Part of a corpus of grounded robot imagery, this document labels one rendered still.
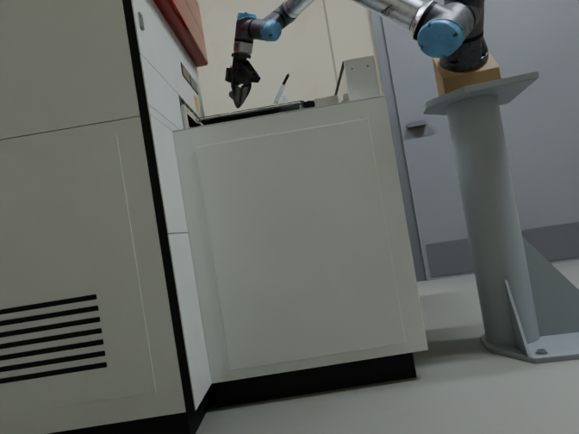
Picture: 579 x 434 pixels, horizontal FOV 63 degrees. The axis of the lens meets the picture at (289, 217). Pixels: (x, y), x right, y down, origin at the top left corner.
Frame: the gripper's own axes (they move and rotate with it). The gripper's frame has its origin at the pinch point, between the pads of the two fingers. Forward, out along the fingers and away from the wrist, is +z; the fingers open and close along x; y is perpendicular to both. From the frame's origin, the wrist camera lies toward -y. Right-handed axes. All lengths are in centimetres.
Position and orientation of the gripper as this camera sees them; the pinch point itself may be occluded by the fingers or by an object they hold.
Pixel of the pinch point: (239, 105)
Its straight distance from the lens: 199.8
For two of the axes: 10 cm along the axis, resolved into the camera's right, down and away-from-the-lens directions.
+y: -6.3, -3.2, 7.1
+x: -7.6, 0.8, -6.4
